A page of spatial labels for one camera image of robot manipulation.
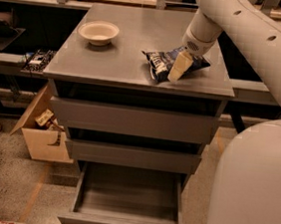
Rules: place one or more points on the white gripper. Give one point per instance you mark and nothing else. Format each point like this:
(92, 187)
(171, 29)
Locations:
(195, 45)

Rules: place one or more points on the blue chip bag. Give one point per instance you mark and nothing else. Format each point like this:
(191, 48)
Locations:
(162, 62)

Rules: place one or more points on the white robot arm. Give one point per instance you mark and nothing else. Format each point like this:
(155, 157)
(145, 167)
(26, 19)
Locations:
(247, 183)

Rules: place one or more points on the grey drawer cabinet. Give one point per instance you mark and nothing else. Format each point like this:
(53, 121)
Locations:
(118, 74)

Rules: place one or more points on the grey top drawer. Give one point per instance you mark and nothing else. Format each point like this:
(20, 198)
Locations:
(149, 123)

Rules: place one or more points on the grey drawer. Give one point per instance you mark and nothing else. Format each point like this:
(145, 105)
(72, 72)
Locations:
(149, 123)
(123, 155)
(112, 194)

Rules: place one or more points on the grey middle drawer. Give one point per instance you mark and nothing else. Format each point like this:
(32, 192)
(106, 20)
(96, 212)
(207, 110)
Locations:
(123, 155)

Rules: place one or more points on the grey bottom drawer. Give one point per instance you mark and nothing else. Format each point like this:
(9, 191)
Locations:
(112, 194)

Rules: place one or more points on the white bowl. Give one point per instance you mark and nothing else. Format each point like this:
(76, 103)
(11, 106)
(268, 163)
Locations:
(98, 33)

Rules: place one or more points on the patterned notebook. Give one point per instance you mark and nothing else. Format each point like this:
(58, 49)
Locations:
(38, 60)

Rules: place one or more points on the snack pack in box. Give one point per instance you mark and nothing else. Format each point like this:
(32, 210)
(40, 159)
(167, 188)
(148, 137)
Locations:
(46, 120)

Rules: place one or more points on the cardboard box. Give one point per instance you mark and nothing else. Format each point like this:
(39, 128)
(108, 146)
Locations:
(43, 143)

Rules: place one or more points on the long metal workbench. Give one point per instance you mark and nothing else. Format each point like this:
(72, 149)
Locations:
(73, 11)

